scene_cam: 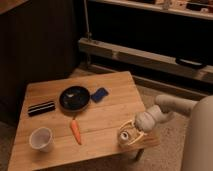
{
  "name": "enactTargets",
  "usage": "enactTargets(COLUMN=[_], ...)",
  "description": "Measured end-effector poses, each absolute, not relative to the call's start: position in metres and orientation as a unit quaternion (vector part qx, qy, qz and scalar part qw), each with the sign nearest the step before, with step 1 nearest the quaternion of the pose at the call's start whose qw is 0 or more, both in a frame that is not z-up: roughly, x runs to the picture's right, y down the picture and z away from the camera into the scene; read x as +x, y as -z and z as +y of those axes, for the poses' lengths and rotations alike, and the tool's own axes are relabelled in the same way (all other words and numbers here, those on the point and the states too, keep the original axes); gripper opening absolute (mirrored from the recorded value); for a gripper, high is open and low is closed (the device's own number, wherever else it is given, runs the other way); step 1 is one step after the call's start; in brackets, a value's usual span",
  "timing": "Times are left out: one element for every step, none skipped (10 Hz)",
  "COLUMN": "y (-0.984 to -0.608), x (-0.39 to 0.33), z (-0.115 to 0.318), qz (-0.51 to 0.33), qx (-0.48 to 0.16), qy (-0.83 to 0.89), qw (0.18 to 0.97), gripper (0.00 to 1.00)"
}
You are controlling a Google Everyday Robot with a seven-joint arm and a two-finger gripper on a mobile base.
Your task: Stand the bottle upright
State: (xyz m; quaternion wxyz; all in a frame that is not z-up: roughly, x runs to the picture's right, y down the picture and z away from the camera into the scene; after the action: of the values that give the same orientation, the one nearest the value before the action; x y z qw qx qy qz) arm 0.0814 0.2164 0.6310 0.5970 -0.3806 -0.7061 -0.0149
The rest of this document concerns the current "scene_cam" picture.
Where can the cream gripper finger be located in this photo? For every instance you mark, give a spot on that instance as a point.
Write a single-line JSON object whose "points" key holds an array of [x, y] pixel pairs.
{"points": [[127, 128], [141, 135]]}

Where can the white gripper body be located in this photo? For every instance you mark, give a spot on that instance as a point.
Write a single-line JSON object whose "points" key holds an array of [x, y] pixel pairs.
{"points": [[144, 121]]}

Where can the tan bottle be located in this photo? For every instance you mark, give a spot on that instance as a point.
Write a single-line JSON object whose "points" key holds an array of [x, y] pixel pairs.
{"points": [[124, 139]]}

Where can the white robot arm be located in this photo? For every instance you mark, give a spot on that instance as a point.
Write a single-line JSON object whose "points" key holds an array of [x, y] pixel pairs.
{"points": [[198, 146]]}

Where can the blue rectangular sponge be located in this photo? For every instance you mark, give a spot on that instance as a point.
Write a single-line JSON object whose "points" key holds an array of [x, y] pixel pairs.
{"points": [[99, 95]]}

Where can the orange carrot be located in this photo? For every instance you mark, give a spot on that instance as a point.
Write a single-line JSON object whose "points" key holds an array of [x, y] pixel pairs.
{"points": [[75, 130]]}

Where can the black round plate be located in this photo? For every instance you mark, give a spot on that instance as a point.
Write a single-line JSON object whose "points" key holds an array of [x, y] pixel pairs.
{"points": [[74, 98]]}

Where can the wooden low table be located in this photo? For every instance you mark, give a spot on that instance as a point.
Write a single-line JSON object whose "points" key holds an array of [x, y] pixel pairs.
{"points": [[98, 123]]}

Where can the black white striped block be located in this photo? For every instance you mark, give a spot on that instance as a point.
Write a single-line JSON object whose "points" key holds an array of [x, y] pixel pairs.
{"points": [[41, 108]]}

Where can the vertical metal pole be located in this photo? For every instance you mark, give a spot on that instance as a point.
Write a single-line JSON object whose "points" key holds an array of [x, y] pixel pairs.
{"points": [[88, 33]]}

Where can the upper shelf board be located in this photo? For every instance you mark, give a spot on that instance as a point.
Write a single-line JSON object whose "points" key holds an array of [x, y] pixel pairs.
{"points": [[156, 8]]}

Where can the dark wooden cabinet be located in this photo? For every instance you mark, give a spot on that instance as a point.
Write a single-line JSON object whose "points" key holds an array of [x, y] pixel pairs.
{"points": [[38, 42]]}

